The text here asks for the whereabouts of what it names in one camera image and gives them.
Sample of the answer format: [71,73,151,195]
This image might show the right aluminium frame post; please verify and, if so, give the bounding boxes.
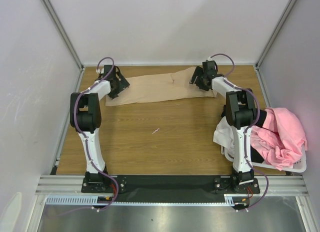
[255,0,298,69]

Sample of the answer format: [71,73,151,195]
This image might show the slotted cable duct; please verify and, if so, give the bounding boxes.
[46,194,250,206]

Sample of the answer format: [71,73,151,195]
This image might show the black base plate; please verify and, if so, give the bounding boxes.
[81,174,263,204]

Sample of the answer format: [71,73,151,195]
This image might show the left aluminium frame post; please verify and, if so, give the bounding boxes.
[40,0,84,71]

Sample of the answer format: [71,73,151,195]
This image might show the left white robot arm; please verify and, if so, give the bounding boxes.
[69,65,130,193]

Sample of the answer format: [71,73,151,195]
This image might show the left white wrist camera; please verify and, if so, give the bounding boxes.
[96,68,104,74]

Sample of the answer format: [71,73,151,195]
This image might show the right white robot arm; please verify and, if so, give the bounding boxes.
[189,61,260,193]

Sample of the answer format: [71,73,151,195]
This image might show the aluminium frame post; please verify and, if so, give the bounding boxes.
[40,0,84,71]
[255,0,298,69]

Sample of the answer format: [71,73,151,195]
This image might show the black t shirt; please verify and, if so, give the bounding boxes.
[221,105,267,163]

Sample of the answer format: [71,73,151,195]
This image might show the white t shirt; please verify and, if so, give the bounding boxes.
[213,117,235,157]

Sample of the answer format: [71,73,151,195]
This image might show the white laundry basket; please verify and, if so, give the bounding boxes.
[220,146,308,175]

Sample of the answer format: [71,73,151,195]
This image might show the pink t shirt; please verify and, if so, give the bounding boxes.
[250,108,308,171]

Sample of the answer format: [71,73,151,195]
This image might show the beige t shirt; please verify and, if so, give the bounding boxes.
[105,67,218,107]

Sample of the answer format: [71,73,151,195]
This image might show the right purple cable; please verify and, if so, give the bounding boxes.
[206,53,270,212]

